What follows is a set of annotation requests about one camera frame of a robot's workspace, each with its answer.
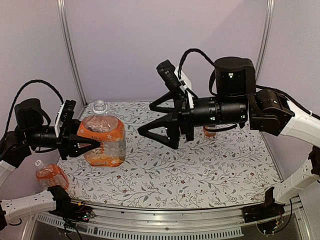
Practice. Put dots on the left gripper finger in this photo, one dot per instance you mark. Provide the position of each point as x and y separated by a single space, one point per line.
75 124
78 145

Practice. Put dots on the aluminium front rail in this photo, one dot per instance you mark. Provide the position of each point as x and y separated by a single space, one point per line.
113 222

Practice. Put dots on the right metal frame post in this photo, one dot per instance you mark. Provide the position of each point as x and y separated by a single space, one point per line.
266 32

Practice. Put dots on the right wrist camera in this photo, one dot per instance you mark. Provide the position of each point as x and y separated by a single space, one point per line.
179 88

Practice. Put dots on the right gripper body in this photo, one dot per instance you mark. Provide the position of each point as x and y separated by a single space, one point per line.
183 116

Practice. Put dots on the left metal frame post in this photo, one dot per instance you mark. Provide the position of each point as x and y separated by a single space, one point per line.
62 11

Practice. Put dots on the orange bottle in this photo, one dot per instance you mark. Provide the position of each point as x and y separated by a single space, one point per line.
50 175
209 131
103 126

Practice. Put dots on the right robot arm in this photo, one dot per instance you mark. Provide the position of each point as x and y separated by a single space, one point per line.
238 100

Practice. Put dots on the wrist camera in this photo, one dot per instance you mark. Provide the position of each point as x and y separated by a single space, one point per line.
64 116
179 88

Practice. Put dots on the metal frame post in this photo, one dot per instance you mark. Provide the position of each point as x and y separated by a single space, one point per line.
266 32
62 11

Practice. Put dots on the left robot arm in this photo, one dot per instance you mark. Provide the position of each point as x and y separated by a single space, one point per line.
34 130

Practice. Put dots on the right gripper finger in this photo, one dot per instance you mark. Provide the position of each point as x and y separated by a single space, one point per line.
164 130
159 105

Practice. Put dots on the floral tablecloth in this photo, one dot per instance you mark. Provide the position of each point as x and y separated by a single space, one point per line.
233 168

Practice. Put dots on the white cap with QR code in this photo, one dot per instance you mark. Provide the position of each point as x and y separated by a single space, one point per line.
185 169

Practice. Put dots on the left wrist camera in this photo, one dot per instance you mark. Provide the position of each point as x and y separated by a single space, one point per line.
64 116

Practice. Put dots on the white cap with green print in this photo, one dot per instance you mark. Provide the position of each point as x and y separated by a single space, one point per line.
180 191

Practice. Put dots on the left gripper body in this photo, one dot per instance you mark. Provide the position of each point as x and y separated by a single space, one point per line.
62 143

